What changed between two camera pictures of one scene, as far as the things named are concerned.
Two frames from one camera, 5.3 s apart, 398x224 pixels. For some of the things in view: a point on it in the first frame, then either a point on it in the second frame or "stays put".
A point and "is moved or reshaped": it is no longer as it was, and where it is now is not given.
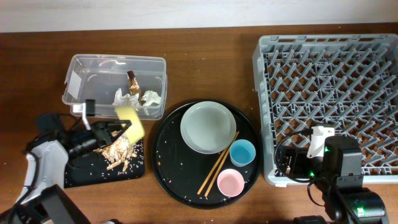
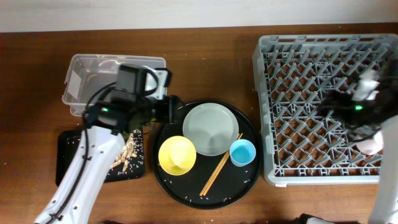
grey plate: (208, 127) stays put
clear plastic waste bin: (114, 81) stays put
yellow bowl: (134, 130) is moved or reshaped
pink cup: (230, 182) -> (372, 146)
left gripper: (100, 132) -> (168, 111)
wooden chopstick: (222, 163) is moved or reshaped
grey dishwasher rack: (346, 81) stays put
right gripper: (298, 154) -> (342, 98)
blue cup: (242, 152) stays put
